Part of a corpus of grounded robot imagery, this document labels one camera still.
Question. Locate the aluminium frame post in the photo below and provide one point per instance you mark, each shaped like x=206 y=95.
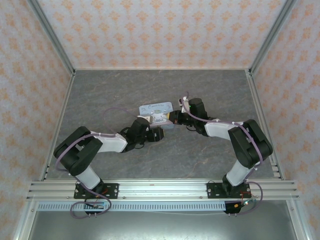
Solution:
x=272 y=37
x=52 y=37

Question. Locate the pastel cartoon tin box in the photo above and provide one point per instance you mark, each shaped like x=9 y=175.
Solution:
x=156 y=110

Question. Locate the grey metal lower panel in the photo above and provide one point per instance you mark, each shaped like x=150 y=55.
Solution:
x=160 y=226

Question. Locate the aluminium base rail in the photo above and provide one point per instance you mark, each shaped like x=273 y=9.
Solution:
x=162 y=190

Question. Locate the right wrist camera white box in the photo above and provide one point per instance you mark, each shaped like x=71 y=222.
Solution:
x=184 y=103

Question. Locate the aluminium table side rail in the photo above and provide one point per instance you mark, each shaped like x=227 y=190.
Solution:
x=63 y=107
x=260 y=110

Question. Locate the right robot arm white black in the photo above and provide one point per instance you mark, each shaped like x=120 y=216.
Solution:
x=250 y=145

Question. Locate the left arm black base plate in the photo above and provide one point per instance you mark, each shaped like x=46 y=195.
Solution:
x=110 y=191

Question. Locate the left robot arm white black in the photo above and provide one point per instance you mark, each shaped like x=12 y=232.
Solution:
x=75 y=152

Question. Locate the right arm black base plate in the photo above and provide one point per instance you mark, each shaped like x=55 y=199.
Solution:
x=215 y=191

